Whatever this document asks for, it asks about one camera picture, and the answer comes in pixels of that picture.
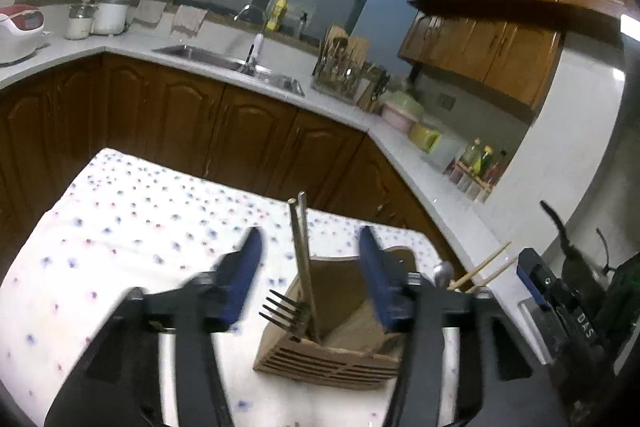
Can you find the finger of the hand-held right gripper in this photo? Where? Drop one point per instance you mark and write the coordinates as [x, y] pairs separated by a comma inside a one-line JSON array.
[[535, 277]]

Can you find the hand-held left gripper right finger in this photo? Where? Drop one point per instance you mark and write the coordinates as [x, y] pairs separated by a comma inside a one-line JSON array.
[[375, 277]]

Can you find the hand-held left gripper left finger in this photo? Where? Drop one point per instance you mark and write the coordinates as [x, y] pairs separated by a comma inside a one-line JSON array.
[[245, 277]]

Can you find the light bamboo chopstick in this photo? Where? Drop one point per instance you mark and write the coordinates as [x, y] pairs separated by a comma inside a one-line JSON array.
[[497, 272], [487, 257]]

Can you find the metal fork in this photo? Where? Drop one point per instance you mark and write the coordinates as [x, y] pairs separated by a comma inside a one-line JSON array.
[[285, 312]]

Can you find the metal spoon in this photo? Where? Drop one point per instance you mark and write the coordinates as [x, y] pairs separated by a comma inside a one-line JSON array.
[[443, 273]]

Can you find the wooden utensil holder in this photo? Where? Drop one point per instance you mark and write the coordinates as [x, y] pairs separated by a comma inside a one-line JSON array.
[[340, 357]]

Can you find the dish rack with utensils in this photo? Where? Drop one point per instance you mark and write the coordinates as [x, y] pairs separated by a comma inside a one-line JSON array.
[[340, 62]]

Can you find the black wok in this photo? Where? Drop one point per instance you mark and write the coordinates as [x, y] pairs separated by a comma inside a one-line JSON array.
[[560, 227]]

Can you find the spice jar rack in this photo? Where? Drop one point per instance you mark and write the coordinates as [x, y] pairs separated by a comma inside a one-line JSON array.
[[470, 184]]

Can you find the green seasoning bottle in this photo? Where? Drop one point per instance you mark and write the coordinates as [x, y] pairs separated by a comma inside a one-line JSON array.
[[487, 162], [471, 156]]

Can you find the white floral tablecloth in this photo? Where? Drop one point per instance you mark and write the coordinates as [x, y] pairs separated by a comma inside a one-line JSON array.
[[125, 232]]

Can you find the white plastic container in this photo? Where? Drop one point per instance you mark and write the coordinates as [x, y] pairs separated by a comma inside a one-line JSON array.
[[449, 154]]

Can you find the yellow-green mug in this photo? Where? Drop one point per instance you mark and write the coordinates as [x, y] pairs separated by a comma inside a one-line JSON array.
[[424, 138]]

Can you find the pink and green container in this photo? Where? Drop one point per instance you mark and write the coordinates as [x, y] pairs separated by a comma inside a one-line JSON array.
[[402, 114]]

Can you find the wooden lower cabinets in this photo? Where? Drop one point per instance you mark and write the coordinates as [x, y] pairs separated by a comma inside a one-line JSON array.
[[200, 117]]

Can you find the wooden cabinets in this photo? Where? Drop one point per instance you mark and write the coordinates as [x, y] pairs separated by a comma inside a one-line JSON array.
[[200, 117], [500, 7]]

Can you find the knife block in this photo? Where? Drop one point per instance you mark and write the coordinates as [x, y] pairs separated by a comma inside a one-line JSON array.
[[372, 92]]

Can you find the steel sink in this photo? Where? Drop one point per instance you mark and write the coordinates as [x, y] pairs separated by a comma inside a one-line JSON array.
[[220, 62]]

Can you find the chrome faucet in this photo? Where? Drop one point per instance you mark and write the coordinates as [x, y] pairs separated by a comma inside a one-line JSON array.
[[256, 47]]

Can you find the dark pump bottle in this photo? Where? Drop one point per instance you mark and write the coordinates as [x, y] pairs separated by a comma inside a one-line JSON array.
[[301, 27]]

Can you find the pink hanging towel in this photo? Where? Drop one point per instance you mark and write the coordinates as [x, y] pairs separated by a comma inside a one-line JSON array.
[[187, 21]]

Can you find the yellow bottle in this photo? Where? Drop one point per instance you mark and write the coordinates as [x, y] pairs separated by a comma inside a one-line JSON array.
[[277, 14]]

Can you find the wooden upper cabinets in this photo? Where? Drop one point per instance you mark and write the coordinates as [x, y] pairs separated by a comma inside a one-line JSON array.
[[500, 7]]

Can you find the beige hanging towel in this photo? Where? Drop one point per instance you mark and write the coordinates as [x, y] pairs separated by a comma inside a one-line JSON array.
[[148, 13]]

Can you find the white pot with lid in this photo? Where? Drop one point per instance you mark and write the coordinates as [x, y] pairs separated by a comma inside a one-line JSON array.
[[112, 12]]

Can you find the small white pot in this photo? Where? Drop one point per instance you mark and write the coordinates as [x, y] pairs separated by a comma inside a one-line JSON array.
[[80, 24]]

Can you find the white and red rice cooker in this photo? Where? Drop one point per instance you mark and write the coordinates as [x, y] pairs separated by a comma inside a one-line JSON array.
[[17, 32]]

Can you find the grey wall socket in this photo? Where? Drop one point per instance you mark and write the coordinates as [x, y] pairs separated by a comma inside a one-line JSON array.
[[446, 101]]

